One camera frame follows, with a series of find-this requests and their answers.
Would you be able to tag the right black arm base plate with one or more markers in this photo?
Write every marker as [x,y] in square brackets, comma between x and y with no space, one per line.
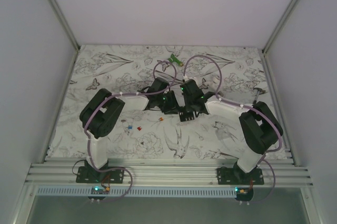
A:
[235,176]

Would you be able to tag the controller board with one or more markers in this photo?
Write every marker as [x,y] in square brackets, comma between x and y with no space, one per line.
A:
[97,194]
[244,195]

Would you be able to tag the floral printed table mat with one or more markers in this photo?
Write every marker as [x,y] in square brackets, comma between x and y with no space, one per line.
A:
[131,68]

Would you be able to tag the clear plastic fuse box cover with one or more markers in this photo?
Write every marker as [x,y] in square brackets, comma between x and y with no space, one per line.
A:
[223,135]

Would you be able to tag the right controller board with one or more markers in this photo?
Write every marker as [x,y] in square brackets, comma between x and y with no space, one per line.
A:
[244,195]

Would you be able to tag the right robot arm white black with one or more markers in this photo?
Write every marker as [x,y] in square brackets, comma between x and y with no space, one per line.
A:
[259,126]

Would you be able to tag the white slotted cable duct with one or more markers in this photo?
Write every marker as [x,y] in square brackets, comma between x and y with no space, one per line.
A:
[172,192]

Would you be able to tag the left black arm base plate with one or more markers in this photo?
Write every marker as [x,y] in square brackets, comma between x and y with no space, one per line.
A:
[88,175]

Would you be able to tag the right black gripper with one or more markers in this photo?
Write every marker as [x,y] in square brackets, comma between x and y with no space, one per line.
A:
[188,108]

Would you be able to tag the left controller board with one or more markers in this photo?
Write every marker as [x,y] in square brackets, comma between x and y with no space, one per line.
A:
[97,194]

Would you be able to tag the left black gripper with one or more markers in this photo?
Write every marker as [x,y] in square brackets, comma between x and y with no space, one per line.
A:
[172,108]

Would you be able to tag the small hammer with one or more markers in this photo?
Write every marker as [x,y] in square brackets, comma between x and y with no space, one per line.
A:
[259,91]

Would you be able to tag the metal pipe elbow fitting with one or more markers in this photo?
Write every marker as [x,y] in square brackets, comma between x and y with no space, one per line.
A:
[214,82]

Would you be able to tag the black fuse box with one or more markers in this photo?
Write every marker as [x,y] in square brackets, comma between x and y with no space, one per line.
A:
[186,116]

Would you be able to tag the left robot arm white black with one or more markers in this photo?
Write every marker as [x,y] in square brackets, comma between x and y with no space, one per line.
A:
[103,111]

